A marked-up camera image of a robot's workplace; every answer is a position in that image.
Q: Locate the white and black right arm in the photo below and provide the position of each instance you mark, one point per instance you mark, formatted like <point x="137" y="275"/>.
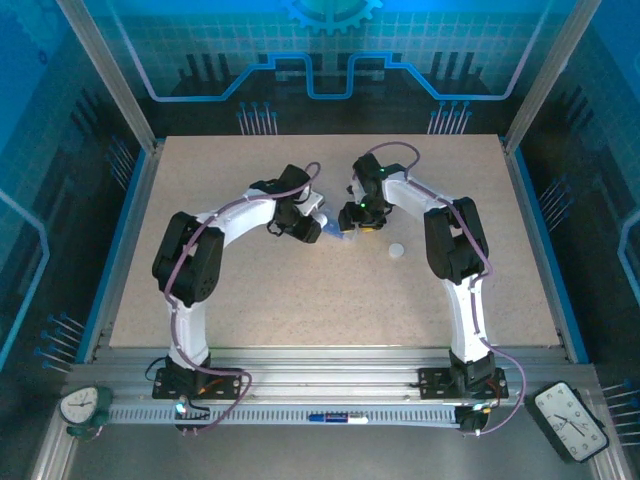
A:
<point x="457" y="240"/>

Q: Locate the blue translucent pill organizer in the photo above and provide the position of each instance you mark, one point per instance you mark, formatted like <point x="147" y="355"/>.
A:
<point x="332" y="227"/>

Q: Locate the green alarm clock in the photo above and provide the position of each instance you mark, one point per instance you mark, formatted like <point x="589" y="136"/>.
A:
<point x="80" y="406"/>

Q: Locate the aluminium frame post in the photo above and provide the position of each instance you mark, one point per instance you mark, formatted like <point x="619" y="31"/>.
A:
<point x="545" y="75"/>
<point x="115" y="80"/>

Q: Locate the blue and white marker pen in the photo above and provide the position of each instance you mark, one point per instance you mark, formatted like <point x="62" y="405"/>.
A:
<point x="337" y="418"/>

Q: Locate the black alarm clock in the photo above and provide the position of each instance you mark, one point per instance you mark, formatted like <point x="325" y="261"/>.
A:
<point x="567" y="420"/>

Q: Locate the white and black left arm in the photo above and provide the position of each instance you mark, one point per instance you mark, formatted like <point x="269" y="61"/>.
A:
<point x="187" y="260"/>

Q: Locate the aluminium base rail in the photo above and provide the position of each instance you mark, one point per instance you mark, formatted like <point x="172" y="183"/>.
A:
<point x="325" y="370"/>

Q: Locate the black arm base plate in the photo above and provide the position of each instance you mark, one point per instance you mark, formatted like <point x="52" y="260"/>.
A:
<point x="167" y="387"/>
<point x="432" y="382"/>

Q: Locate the blue circuit-print wall panel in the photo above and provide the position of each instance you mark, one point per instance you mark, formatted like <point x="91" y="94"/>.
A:
<point x="610" y="150"/>
<point x="30" y="150"/>

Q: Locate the blue table edge strip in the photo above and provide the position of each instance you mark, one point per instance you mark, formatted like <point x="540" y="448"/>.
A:
<point x="571" y="327"/>
<point x="125" y="225"/>

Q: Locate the gear-print blue backdrop panel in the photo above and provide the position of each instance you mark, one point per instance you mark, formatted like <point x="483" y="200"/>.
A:
<point x="200" y="30"/>

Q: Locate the white round bottle cap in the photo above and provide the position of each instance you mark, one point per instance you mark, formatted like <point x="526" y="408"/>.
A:
<point x="397" y="250"/>

